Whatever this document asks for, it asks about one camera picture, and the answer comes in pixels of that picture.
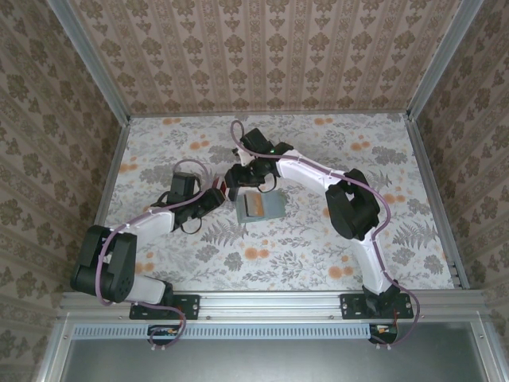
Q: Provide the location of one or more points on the aluminium table side rail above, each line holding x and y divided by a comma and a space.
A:
110, 179
431, 179

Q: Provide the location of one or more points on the thin aluminium table end rail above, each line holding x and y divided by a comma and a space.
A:
318, 114

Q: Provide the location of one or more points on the long aluminium mounting rail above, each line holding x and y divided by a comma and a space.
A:
270, 304

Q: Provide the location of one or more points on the grey green card holder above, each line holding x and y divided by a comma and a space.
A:
274, 205

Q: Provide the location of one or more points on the tan credit card dark stripe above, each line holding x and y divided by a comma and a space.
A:
256, 207

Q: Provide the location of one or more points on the slanted aluminium frame post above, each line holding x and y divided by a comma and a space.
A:
94, 63
439, 59

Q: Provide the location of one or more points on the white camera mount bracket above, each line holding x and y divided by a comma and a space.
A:
242, 156

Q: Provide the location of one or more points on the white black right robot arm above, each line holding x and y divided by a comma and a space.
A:
306, 171

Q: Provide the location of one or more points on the grey metal panel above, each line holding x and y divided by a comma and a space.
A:
270, 362

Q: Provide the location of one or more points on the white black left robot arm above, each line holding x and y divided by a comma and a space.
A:
151, 224

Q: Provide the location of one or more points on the aluminium lower frame profile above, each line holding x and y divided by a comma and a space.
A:
55, 350
486, 350

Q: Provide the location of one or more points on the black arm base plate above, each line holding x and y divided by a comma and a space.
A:
191, 306
352, 308

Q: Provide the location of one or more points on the black connector board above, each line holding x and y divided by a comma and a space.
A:
163, 336
383, 336

